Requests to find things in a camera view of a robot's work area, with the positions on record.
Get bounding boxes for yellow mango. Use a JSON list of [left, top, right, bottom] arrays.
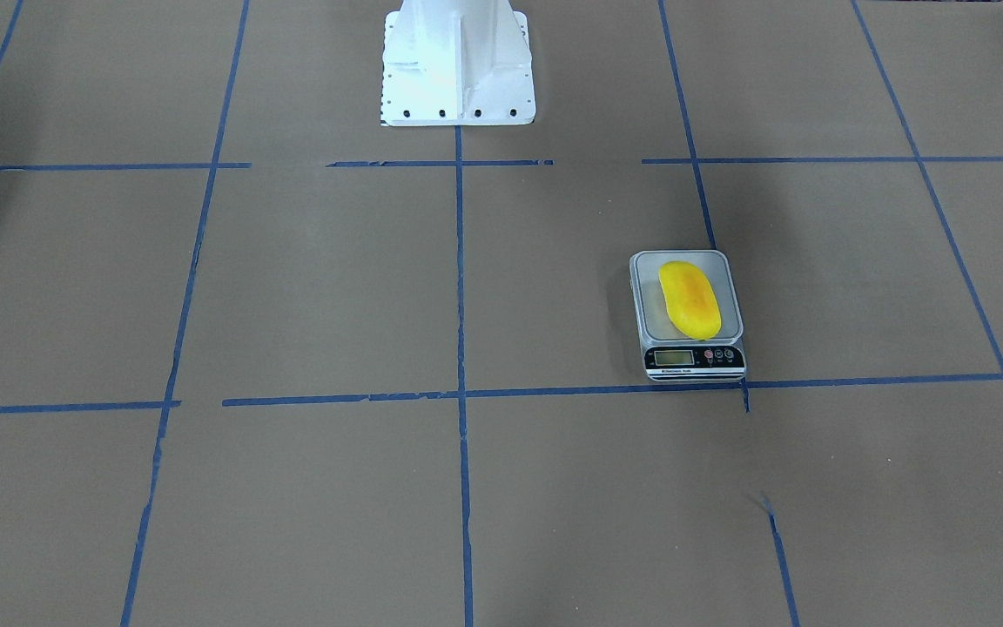
[[658, 260, 722, 340]]

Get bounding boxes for silver digital kitchen scale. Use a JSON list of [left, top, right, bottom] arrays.
[[629, 250, 748, 382]]

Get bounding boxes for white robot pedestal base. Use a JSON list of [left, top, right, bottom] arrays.
[[380, 1, 537, 127]]

